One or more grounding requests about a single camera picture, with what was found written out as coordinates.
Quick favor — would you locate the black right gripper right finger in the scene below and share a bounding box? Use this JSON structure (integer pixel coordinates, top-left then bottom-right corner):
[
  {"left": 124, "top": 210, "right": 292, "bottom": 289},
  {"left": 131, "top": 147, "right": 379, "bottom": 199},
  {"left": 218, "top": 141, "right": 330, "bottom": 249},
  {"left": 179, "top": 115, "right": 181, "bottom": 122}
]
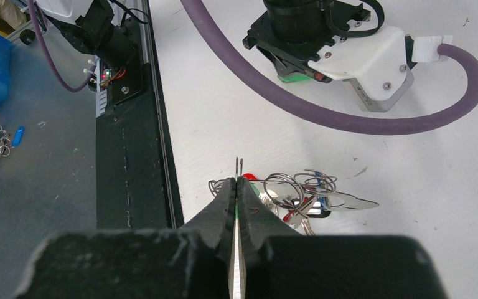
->
[{"left": 236, "top": 177, "right": 302, "bottom": 265}]

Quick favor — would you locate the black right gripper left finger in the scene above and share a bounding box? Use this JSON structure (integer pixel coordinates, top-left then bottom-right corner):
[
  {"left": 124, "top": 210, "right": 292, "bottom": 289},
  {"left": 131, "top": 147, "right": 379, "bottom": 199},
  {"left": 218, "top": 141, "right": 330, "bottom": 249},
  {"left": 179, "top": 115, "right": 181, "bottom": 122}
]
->
[{"left": 179, "top": 177, "right": 237, "bottom": 265}]

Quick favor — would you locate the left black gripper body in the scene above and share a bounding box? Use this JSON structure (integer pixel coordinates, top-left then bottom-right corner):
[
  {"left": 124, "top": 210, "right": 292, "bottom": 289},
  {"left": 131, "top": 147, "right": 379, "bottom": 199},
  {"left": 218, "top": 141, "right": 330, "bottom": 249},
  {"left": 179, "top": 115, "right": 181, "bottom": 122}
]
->
[{"left": 243, "top": 1, "right": 371, "bottom": 83}]

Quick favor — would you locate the silver key with red tag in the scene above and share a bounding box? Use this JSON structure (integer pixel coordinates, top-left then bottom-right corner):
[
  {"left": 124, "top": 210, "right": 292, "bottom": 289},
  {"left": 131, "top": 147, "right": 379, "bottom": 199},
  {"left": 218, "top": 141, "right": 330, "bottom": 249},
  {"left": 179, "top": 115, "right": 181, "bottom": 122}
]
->
[{"left": 242, "top": 173, "right": 318, "bottom": 237}]

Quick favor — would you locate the green tag with key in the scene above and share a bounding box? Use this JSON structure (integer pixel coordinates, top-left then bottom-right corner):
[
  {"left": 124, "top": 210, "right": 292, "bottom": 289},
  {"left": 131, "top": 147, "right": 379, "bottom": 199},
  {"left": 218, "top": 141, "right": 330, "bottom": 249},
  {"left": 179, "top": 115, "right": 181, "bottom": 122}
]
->
[{"left": 278, "top": 72, "right": 311, "bottom": 83}]

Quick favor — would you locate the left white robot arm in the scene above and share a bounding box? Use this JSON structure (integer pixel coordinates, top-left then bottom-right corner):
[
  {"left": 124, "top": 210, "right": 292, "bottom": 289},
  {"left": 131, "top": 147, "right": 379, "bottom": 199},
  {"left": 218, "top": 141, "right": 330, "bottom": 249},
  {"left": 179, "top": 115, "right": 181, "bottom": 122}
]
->
[{"left": 34, "top": 1, "right": 385, "bottom": 83}]

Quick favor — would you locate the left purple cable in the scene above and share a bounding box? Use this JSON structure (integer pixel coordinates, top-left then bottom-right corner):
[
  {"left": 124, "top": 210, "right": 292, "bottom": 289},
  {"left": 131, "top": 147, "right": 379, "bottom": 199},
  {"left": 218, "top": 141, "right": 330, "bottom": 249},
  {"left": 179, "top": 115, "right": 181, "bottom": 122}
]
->
[{"left": 27, "top": 0, "right": 478, "bottom": 136}]

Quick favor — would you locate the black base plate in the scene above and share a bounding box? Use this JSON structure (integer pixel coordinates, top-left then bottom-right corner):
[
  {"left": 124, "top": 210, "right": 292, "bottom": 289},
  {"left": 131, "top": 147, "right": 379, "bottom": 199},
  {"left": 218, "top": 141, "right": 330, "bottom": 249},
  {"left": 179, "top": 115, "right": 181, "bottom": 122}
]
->
[{"left": 96, "top": 20, "right": 184, "bottom": 229}]

